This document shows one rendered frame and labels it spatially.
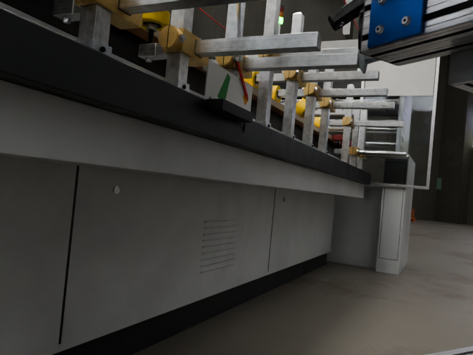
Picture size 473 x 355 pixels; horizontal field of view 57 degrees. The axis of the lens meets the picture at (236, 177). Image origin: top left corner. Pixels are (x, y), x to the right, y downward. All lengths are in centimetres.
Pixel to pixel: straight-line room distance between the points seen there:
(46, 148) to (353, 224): 300
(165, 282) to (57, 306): 42
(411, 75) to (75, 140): 292
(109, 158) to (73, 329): 47
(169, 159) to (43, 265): 35
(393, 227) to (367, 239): 26
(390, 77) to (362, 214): 103
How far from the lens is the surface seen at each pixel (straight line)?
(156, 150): 94
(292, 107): 165
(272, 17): 150
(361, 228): 352
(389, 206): 335
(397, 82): 344
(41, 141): 72
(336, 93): 193
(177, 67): 98
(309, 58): 118
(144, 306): 133
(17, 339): 104
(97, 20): 80
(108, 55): 77
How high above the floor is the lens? 50
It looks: 1 degrees up
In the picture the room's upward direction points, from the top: 5 degrees clockwise
